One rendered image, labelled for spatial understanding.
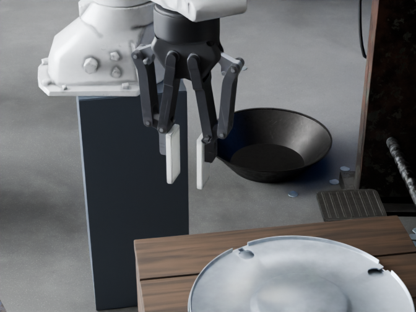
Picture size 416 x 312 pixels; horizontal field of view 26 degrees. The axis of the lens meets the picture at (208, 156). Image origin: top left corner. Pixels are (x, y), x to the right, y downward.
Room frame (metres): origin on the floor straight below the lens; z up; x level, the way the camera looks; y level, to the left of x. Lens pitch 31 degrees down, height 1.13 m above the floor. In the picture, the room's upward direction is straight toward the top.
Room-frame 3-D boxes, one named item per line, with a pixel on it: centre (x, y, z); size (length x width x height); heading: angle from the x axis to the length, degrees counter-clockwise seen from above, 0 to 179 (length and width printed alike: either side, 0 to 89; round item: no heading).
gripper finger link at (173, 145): (0.96, 0.04, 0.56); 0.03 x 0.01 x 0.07; 161
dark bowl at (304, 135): (1.84, -0.14, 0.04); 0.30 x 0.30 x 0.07
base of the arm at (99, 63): (1.40, 0.18, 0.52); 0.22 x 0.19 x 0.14; 100
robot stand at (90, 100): (1.41, 0.14, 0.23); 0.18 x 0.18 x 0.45; 10
